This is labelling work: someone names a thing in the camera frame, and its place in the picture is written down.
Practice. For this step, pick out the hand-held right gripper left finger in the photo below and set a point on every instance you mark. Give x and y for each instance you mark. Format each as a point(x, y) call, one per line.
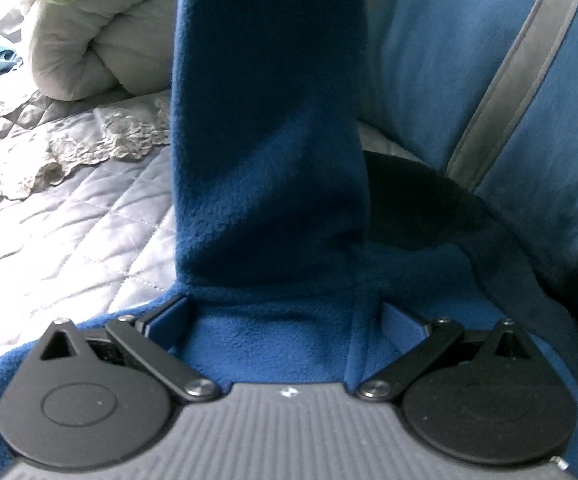
point(166, 327)

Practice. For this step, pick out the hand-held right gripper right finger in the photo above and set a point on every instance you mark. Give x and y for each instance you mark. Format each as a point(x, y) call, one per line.
point(404, 327)

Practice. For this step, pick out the blue fleece sweater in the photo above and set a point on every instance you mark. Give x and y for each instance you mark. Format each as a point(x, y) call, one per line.
point(269, 160)

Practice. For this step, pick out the blue grey-striped pillow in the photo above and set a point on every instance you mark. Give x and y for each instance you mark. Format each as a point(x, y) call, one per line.
point(444, 60)

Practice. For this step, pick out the white comforter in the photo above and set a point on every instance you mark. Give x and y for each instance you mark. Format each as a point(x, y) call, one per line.
point(94, 45)

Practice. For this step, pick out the teal crumpled cloth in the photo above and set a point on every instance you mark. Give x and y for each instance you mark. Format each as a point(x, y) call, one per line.
point(4, 57)

